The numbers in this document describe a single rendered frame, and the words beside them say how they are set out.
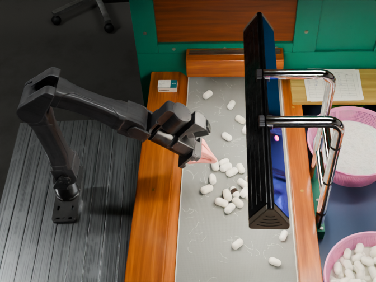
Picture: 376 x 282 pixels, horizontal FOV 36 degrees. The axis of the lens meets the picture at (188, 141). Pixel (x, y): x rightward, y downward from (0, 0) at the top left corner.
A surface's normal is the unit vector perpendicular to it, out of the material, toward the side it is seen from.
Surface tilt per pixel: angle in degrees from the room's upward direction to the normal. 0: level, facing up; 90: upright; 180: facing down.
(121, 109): 31
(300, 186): 0
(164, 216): 0
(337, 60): 90
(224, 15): 90
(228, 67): 90
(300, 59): 90
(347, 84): 0
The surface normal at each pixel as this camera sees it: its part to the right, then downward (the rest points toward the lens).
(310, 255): -0.05, -0.66
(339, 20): -0.04, 0.75
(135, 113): 0.47, -0.57
